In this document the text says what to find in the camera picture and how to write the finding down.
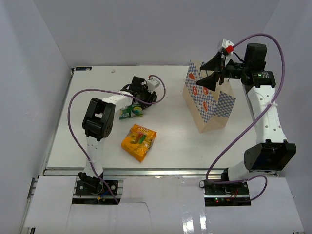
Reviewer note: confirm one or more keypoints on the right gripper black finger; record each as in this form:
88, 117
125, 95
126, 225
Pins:
215, 64
210, 81

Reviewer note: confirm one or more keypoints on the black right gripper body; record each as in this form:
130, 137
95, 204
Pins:
233, 70

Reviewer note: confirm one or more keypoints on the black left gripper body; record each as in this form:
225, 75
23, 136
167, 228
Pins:
146, 96

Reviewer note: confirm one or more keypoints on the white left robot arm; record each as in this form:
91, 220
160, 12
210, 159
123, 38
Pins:
98, 122

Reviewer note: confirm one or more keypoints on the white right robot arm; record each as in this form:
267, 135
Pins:
254, 60

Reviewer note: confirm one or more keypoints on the green snack bag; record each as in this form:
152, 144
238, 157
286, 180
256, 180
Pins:
131, 111

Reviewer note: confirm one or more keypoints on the orange gummy candy bag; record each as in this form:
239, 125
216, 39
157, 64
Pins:
138, 142

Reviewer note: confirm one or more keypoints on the black XDOF label plate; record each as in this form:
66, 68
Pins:
83, 68

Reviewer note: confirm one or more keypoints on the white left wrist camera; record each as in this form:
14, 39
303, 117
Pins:
152, 84

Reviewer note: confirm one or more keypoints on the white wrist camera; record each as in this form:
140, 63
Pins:
152, 84
226, 48

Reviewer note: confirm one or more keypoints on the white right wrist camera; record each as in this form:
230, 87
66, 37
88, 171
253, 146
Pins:
226, 48

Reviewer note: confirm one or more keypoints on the checkered paper bag blue handles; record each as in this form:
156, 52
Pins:
210, 109

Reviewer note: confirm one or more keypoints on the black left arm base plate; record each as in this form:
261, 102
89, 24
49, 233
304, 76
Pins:
86, 195

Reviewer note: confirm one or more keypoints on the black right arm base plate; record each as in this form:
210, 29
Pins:
225, 195

